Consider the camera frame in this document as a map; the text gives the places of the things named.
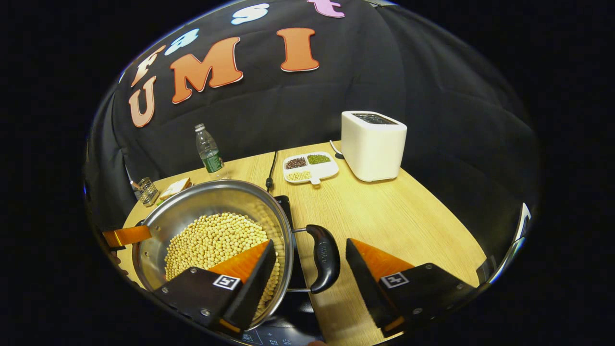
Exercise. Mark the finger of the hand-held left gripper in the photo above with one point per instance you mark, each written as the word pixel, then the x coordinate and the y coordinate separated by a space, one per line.
pixel 127 236

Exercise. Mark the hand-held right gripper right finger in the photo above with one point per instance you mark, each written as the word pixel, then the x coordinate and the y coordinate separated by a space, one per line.
pixel 365 288

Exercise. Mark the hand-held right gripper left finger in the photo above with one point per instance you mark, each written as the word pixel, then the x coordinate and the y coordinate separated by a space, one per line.
pixel 254 288

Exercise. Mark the black induction cooktop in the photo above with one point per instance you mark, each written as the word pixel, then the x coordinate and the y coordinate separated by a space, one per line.
pixel 269 336

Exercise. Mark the pile of yellow soybeans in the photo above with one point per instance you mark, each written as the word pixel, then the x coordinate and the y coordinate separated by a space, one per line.
pixel 216 240

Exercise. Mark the sandwich with lettuce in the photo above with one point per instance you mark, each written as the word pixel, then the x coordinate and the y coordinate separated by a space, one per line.
pixel 175 188

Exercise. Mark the clear plastic water bottle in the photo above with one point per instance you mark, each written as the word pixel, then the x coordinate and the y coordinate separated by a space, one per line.
pixel 209 151

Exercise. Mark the white divided dish with beans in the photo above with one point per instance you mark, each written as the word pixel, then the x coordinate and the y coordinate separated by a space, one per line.
pixel 312 168

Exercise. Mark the white toaster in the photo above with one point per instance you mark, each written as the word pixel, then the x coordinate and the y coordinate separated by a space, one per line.
pixel 372 149

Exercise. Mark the black backdrop cloth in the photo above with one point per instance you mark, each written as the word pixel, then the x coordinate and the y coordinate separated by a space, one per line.
pixel 432 96

